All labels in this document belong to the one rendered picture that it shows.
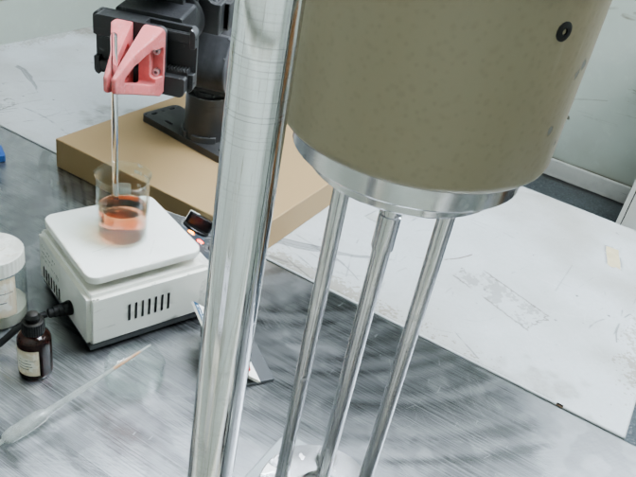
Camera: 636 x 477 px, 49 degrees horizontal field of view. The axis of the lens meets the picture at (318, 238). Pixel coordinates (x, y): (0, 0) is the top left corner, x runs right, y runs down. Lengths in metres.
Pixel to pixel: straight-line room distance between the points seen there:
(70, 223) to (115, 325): 0.12
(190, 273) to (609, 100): 2.94
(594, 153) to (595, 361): 2.74
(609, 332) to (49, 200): 0.72
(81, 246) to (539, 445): 0.48
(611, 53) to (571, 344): 2.65
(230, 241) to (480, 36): 0.09
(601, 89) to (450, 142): 3.27
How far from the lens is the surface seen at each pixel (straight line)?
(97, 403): 0.68
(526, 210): 1.14
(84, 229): 0.74
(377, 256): 0.29
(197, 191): 0.90
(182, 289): 0.72
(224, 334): 0.19
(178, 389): 0.69
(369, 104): 0.22
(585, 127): 3.54
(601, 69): 3.47
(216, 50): 0.94
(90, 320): 0.70
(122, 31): 0.70
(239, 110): 0.16
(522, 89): 0.22
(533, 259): 1.01
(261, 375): 0.70
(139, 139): 1.02
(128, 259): 0.69
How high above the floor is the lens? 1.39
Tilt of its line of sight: 32 degrees down
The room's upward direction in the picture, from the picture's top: 11 degrees clockwise
